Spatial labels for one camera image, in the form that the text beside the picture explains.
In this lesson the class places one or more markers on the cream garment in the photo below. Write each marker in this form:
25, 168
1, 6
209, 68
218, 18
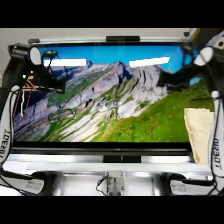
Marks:
200, 133

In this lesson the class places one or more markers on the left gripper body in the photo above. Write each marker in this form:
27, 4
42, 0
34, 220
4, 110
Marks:
56, 83

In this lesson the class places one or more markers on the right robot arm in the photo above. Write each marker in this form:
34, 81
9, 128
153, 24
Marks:
216, 66

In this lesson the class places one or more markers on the silver frame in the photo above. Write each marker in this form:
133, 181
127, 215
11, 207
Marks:
80, 166

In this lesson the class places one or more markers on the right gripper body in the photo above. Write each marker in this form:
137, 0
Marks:
166, 80

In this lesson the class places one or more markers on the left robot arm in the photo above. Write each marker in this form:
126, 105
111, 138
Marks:
16, 68

